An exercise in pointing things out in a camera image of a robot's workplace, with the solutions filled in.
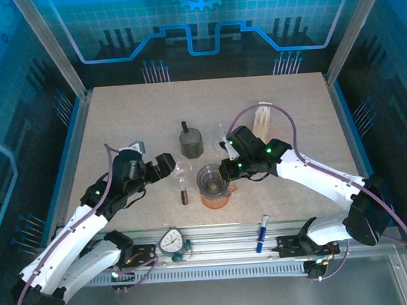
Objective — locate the aluminium frame post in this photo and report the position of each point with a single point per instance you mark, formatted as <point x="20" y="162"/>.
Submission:
<point x="353" y="26"/>
<point x="50" y="48"/>

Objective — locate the grey octagonal glass server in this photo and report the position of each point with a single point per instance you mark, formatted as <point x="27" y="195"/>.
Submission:
<point x="191" y="144"/>

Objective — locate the coffee filter paper pack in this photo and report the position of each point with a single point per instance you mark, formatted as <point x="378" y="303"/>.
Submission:
<point x="262" y="119"/>

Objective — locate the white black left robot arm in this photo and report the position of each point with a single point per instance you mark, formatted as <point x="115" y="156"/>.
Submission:
<point x="70" y="236"/>

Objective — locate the aluminium extrusion rail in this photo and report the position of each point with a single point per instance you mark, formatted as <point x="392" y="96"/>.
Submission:
<point x="222" y="241"/>

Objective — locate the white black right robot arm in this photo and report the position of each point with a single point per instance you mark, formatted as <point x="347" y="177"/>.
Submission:
<point x="315" y="176"/>

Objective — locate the green alarm clock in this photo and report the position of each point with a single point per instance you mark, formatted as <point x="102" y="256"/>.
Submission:
<point x="171" y="243"/>

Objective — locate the blue aluminium table side rail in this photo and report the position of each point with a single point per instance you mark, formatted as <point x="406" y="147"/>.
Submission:
<point x="71" y="160"/>
<point x="348" y="123"/>

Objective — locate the smoky grey plastic dripper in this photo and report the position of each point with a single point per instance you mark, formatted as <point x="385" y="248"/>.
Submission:
<point x="208" y="174"/>
<point x="223" y="191"/>

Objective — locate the blue marker pen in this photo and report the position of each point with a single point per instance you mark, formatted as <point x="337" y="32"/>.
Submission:
<point x="262" y="233"/>

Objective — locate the orange glass server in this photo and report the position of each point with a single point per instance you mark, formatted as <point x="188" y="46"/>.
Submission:
<point x="215" y="203"/>

